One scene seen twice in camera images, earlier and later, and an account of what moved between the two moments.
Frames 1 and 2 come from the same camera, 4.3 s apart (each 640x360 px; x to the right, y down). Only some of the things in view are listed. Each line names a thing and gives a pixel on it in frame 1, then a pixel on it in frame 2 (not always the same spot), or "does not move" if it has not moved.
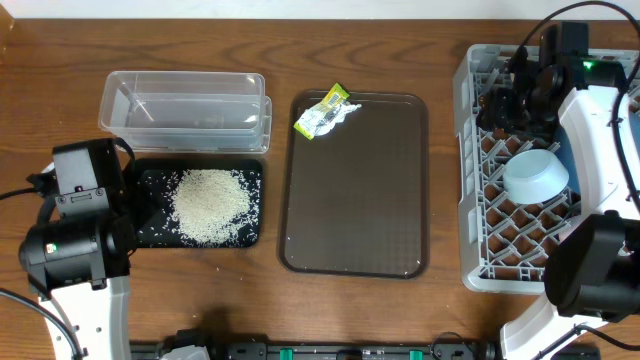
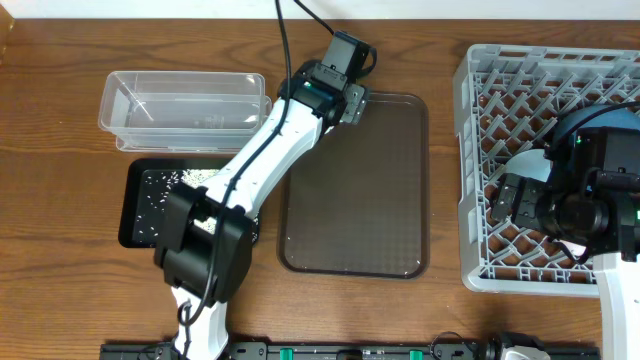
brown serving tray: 354,201 does not move
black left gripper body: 127,196 to 349,108
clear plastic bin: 187,112 does not move
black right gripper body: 524,117 to 535,201
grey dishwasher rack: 504,245 does not move
